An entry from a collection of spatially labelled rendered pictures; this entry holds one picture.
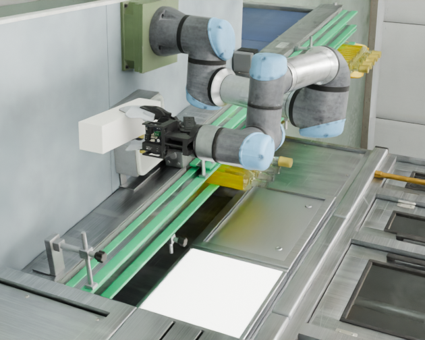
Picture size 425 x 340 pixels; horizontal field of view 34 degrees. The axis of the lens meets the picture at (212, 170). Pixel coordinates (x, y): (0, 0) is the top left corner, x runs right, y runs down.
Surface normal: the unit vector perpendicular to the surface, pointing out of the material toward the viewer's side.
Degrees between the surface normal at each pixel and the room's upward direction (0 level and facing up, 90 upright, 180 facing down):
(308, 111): 105
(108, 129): 0
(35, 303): 90
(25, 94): 0
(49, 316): 90
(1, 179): 0
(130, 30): 90
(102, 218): 90
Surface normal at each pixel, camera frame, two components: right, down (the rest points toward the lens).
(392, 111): -0.44, 0.44
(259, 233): -0.04, -0.88
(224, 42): 0.88, 0.07
